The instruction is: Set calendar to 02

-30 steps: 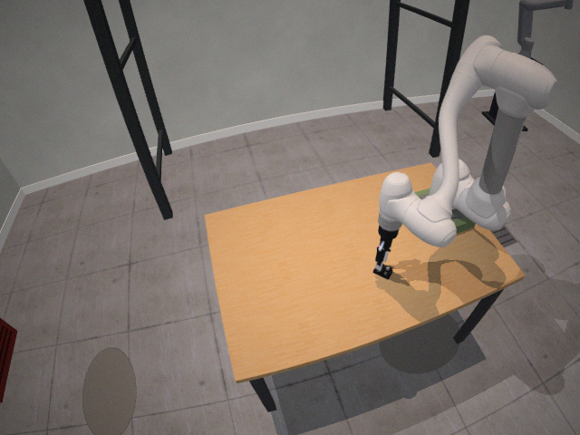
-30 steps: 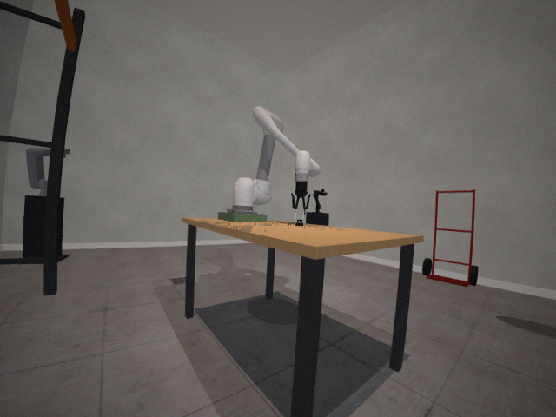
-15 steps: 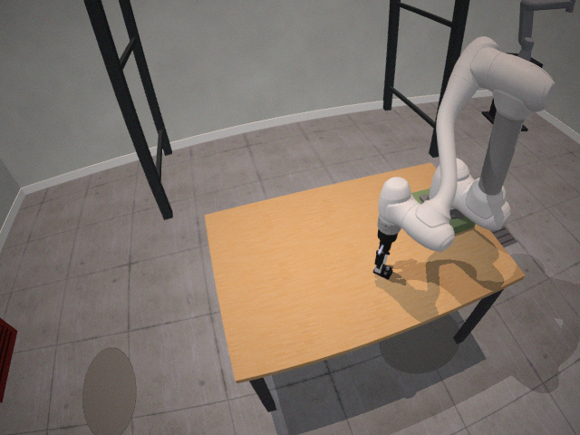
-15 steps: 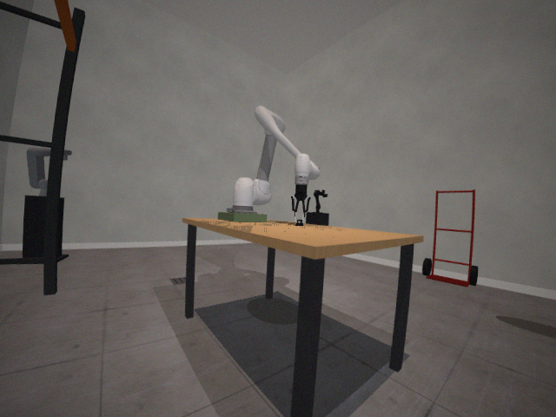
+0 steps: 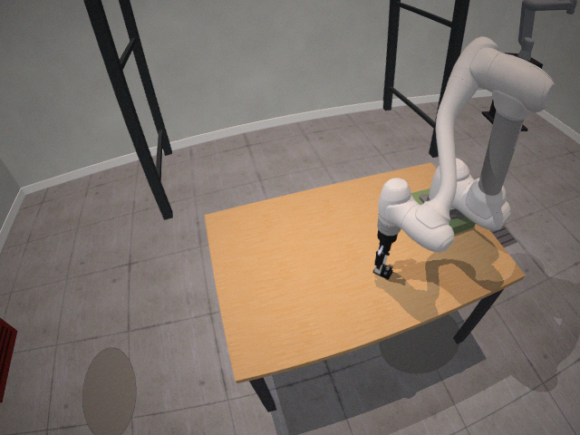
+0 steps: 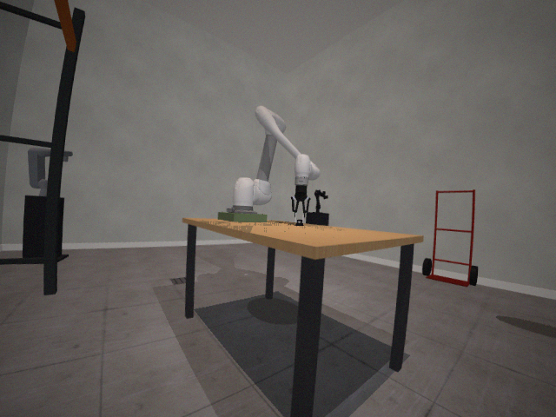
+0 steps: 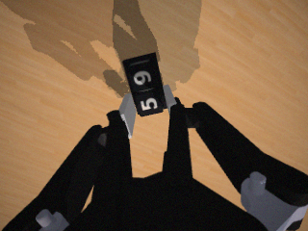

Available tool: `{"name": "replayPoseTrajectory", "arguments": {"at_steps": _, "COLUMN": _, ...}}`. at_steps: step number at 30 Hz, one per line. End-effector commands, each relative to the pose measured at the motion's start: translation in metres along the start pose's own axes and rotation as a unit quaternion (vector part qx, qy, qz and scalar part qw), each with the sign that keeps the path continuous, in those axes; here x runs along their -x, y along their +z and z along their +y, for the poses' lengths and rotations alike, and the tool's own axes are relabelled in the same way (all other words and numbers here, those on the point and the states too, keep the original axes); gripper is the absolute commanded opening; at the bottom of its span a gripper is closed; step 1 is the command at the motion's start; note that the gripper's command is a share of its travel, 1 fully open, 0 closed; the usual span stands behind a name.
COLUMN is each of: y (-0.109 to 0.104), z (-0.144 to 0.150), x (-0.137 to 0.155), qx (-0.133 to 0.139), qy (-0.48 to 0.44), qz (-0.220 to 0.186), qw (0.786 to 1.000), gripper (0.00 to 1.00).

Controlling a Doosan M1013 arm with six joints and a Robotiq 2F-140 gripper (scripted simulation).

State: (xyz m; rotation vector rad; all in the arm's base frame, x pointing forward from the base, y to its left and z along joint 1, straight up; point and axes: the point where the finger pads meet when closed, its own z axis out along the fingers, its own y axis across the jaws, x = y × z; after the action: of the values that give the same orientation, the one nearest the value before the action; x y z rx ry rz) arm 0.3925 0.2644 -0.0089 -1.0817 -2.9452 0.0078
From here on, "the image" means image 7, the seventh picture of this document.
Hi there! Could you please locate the black cube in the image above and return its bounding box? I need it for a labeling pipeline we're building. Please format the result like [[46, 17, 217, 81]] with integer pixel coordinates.
[[126, 59, 158, 92], [134, 87, 164, 116]]

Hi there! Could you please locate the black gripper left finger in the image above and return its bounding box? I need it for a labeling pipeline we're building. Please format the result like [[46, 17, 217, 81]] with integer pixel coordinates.
[[2, 93, 137, 231]]

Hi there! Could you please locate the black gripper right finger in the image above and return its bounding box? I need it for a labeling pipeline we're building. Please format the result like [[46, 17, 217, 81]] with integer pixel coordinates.
[[155, 85, 308, 231]]

